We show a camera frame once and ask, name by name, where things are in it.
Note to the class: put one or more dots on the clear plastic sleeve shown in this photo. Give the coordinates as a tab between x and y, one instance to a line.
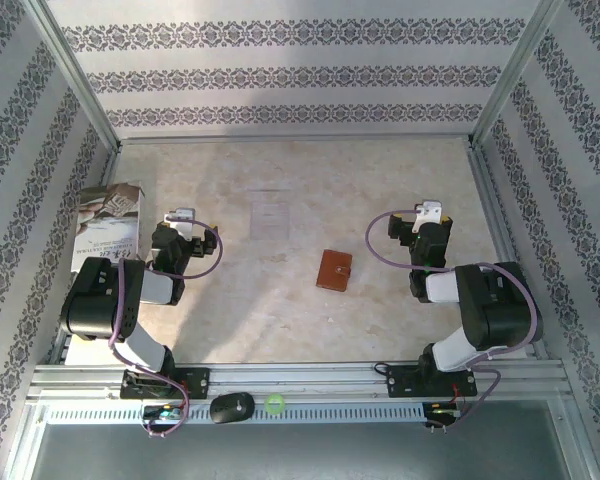
270	220

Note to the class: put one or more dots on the brown leather card holder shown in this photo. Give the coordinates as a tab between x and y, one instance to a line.
332	269

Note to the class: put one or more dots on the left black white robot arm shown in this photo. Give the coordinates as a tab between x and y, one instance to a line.
100	305

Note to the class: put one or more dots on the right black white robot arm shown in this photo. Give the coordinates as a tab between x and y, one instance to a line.
495	310

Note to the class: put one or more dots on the paperback book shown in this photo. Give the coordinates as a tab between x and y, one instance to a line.
107	225

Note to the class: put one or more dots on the small controller board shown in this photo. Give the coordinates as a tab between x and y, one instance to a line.
165	413
442	411

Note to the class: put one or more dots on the black computer mouse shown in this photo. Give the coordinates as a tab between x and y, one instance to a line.
231	408

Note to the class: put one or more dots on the green tape roll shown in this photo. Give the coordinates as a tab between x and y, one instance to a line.
274	404

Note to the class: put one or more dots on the grey metal panel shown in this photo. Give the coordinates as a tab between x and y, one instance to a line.
300	455

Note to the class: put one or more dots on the aluminium side rail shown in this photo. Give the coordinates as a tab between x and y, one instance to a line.
500	225
111	165

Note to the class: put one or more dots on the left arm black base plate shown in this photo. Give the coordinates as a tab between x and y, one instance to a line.
197	382

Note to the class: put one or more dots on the aluminium rear rail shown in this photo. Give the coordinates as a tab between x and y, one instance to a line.
295	139

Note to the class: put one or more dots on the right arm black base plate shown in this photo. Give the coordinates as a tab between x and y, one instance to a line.
402	382

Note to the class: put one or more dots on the long aluminium mounting rail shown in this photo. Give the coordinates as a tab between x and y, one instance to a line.
305	375

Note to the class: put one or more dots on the aluminium frame post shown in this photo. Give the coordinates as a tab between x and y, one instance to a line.
76	75
514	75

